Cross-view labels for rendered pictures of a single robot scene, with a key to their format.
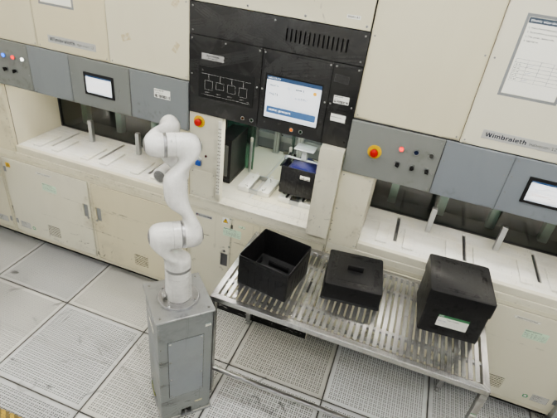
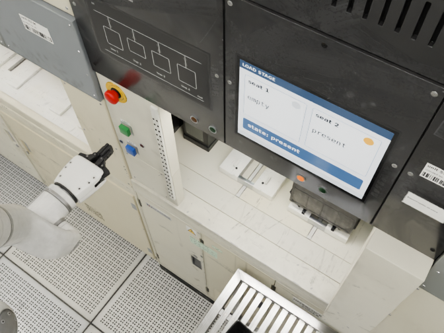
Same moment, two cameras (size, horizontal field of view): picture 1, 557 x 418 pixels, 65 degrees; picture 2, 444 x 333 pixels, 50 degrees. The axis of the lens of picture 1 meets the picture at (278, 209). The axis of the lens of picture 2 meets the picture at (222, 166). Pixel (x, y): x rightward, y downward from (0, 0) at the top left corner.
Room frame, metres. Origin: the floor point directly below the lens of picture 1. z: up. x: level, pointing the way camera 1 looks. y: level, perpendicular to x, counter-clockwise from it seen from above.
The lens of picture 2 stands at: (1.59, -0.03, 2.27)
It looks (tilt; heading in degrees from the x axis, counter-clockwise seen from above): 58 degrees down; 20
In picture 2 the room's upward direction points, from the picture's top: 1 degrees counter-clockwise
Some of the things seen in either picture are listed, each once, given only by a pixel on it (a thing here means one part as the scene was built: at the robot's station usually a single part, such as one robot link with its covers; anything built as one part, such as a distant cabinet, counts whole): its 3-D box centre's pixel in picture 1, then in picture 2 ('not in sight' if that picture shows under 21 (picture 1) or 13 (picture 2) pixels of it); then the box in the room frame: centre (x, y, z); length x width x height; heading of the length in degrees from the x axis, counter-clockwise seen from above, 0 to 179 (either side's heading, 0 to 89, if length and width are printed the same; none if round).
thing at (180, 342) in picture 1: (179, 349); not in sight; (1.51, 0.42, 0.38); 0.28 x 0.28 x 0.76; 30
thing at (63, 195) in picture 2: not in sight; (60, 197); (2.00, 0.56, 1.20); 0.09 x 0.03 x 0.08; 74
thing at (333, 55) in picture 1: (281, 168); (308, 135); (2.56, 0.02, 0.98); 0.95 x 0.88 x 1.95; 165
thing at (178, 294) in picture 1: (178, 281); not in sight; (1.51, 0.42, 0.85); 0.19 x 0.19 x 0.18
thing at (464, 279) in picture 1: (452, 297); not in sight; (1.62, -0.89, 0.89); 0.29 x 0.29 x 0.25; 78
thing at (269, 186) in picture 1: (259, 184); (261, 161); (2.46, 0.15, 0.89); 0.22 x 0.21 x 0.04; 165
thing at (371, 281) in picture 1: (353, 275); not in sight; (1.75, -0.43, 0.83); 0.29 x 0.29 x 0.13; 82
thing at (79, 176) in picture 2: not in sight; (78, 180); (2.06, 0.54, 1.20); 0.11 x 0.10 x 0.07; 164
